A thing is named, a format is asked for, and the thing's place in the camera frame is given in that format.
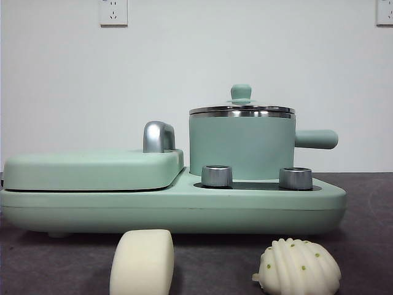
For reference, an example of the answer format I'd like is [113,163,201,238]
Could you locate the glass pot lid green knob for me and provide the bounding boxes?
[189,84,296,113]

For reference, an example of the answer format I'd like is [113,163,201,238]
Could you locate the smooth white steamed bun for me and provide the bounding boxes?
[109,229,175,295]

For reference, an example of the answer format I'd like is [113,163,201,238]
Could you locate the ridged white bun green dots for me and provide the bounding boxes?
[252,238,341,295]

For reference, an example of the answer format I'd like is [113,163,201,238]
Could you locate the silver control knob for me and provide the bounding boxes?
[201,165,233,187]
[278,167,313,190]

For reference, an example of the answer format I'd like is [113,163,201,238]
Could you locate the mint green breakfast machine base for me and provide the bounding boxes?
[0,167,348,239]

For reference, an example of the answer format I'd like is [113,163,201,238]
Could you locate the mint green griddle lid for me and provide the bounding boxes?
[4,148,185,192]

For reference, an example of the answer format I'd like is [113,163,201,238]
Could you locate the mint green handled pot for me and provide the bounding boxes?
[189,117,339,182]

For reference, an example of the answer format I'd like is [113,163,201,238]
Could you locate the silver griddle lid handle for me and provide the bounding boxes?
[142,120,176,154]

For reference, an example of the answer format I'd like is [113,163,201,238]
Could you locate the white wall socket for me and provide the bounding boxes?
[99,0,128,27]
[376,0,393,27]

